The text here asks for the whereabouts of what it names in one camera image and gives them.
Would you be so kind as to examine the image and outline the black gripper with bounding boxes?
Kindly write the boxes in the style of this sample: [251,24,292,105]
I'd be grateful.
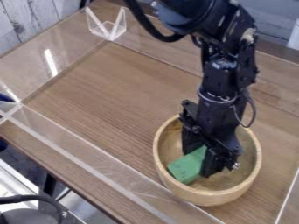
[179,87,247,178]

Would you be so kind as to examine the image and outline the green rectangular block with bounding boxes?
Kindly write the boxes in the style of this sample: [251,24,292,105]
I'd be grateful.
[167,145,207,185]

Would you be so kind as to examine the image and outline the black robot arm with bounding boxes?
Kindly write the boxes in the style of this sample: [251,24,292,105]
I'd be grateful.
[124,0,258,178]

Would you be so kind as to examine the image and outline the brown wooden bowl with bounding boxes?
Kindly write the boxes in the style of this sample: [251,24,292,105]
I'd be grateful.
[154,115,262,207]

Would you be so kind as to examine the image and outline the black table leg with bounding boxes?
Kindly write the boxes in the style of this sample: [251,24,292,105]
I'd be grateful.
[43,174,57,196]

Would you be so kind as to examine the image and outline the blue object at left edge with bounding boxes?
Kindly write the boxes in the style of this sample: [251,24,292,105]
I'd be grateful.
[0,93,15,102]

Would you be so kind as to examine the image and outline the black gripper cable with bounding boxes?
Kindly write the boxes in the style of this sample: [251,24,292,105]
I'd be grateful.
[232,88,258,129]

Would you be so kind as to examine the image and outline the clear acrylic enclosure wall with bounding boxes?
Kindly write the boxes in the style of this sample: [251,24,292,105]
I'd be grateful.
[0,6,299,224]

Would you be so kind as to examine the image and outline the black cable on floor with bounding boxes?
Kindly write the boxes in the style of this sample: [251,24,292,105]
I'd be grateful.
[0,194,65,224]

